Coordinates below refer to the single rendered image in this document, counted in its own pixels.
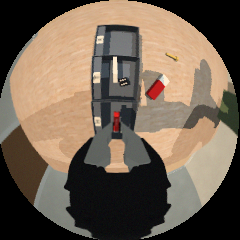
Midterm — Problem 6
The dark grey rack of bins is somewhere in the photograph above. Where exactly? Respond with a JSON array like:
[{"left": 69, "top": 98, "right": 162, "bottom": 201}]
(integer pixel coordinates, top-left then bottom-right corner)
[{"left": 91, "top": 24, "right": 140, "bottom": 135}]

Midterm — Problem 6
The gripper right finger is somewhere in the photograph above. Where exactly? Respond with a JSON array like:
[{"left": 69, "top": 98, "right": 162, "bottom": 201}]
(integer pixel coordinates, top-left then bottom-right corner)
[{"left": 119, "top": 122, "right": 171, "bottom": 189}]

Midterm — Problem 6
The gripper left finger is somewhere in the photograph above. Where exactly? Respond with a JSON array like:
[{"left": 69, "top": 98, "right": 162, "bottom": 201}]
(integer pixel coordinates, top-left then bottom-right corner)
[{"left": 64, "top": 121, "right": 114, "bottom": 191}]

